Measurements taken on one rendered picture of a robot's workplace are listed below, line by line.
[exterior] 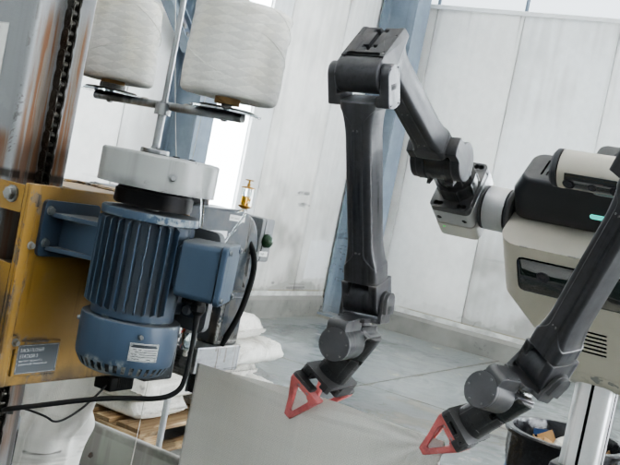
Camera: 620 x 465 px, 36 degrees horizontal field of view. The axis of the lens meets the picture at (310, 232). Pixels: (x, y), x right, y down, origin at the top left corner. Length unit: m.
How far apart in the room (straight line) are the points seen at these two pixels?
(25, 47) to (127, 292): 0.40
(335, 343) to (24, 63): 0.65
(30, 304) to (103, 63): 0.45
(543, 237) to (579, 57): 8.20
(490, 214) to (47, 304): 0.89
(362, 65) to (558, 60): 8.64
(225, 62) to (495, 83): 8.82
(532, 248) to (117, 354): 0.83
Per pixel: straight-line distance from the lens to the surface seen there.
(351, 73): 1.49
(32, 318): 1.53
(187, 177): 1.38
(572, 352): 1.48
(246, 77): 1.51
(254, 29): 1.52
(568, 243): 1.86
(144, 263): 1.41
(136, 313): 1.42
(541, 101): 10.06
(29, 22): 1.52
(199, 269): 1.40
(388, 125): 10.38
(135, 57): 1.69
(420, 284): 10.34
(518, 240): 1.87
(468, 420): 1.54
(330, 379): 1.64
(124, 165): 1.39
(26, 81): 1.51
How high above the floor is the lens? 1.42
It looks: 3 degrees down
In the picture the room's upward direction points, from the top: 11 degrees clockwise
